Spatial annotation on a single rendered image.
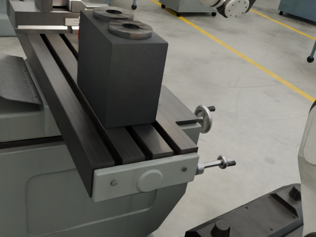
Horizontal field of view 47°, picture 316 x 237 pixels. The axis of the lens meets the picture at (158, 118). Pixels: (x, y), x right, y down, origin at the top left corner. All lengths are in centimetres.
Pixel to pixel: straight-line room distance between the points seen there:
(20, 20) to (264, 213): 98
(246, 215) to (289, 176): 137
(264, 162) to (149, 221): 126
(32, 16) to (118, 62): 62
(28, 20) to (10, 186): 52
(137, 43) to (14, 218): 74
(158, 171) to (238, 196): 150
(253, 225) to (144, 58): 65
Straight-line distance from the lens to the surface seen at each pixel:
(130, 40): 72
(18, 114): 104
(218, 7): 118
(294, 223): 124
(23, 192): 119
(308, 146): 88
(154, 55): 74
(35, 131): 107
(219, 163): 147
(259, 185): 234
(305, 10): 701
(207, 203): 209
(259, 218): 120
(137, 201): 139
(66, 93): 90
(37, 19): 129
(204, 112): 147
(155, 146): 74
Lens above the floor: 136
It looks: 30 degrees down
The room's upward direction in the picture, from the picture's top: 10 degrees clockwise
